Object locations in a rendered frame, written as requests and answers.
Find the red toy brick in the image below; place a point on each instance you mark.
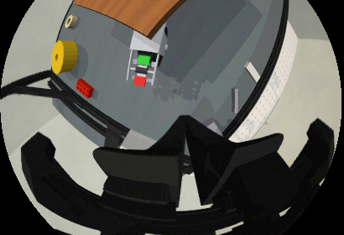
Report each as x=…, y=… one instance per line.
x=84, y=88

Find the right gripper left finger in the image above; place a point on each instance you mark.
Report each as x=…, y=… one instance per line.
x=162, y=163

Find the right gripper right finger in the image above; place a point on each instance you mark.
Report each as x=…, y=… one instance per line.
x=214, y=157

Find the yellow cylinder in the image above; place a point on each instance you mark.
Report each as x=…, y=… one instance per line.
x=64, y=56

